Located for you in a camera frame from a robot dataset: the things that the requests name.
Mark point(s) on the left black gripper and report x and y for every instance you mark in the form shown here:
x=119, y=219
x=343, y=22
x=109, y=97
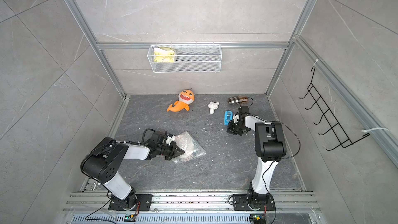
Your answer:
x=173, y=151

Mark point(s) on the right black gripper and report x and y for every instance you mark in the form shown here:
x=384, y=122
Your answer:
x=230, y=129

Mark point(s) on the clear bubble wrap sheet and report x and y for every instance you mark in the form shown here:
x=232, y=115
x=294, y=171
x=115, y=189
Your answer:
x=191, y=147

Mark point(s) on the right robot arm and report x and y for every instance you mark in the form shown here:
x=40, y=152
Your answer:
x=270, y=148

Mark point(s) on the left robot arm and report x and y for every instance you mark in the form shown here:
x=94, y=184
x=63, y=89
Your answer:
x=103, y=162

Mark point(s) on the blue tape dispenser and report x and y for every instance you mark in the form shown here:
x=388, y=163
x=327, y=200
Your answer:
x=228, y=116

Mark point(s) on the plaid brown pouch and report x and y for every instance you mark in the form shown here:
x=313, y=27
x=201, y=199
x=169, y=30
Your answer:
x=237, y=100

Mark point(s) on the small white figurine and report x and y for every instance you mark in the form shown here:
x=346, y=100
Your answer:
x=213, y=106

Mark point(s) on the orange shark plush toy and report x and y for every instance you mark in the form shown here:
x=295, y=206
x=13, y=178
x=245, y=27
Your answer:
x=185, y=98

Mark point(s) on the yellow white cloth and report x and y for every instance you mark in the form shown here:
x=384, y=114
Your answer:
x=164, y=55

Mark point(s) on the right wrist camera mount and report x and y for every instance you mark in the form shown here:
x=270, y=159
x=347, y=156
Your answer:
x=236, y=118

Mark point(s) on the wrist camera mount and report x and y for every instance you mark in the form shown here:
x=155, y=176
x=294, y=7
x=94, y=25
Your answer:
x=170, y=138
x=236, y=118

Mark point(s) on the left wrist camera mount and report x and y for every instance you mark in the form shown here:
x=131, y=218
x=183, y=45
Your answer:
x=170, y=138

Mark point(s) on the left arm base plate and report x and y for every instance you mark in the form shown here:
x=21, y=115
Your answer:
x=131, y=203

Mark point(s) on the white wire wall basket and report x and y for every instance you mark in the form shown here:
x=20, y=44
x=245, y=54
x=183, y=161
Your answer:
x=190, y=58

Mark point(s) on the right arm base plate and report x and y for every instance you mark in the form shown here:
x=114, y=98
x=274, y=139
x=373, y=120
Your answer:
x=244, y=202

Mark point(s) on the black wire hook rack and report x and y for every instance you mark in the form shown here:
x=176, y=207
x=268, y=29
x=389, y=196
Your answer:
x=328, y=116

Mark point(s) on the aluminium mounting rail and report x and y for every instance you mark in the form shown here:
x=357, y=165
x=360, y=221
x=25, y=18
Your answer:
x=192, y=207

